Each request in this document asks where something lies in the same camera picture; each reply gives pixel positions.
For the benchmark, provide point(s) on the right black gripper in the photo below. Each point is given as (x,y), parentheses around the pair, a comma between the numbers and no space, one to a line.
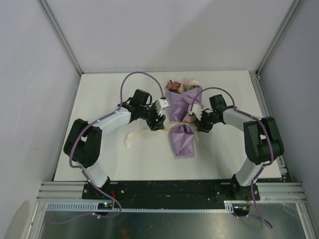
(202,126)

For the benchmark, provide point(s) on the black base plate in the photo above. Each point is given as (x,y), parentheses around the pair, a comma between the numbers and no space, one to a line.
(172,195)

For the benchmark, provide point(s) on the pink wrapping paper sheet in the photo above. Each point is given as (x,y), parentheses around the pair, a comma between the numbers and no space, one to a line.
(181,129)

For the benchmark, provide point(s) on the aluminium frame rail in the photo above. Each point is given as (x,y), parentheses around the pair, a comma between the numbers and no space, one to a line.
(60,191)

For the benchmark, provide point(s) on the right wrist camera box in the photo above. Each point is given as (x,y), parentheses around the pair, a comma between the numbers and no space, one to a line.
(195,110)

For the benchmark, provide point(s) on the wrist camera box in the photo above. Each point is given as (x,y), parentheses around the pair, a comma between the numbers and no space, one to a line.
(161,105)
(195,110)

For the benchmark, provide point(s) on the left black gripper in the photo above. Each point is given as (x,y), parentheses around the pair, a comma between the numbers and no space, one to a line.
(153,124)

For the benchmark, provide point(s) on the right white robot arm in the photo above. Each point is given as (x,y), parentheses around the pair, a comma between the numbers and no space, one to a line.
(262,141)

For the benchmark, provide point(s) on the dark pink rose stem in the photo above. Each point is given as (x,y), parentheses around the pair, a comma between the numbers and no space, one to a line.
(173,86)

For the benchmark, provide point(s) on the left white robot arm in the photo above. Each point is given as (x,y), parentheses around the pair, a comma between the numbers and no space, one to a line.
(84,142)

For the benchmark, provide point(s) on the white cable duct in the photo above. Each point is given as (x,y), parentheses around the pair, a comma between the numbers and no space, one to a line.
(94,207)

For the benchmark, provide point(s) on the light pink rose stem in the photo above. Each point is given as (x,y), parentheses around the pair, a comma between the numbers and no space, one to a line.
(189,84)

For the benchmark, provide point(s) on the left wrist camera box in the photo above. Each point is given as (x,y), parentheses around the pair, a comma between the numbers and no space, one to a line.
(161,105)

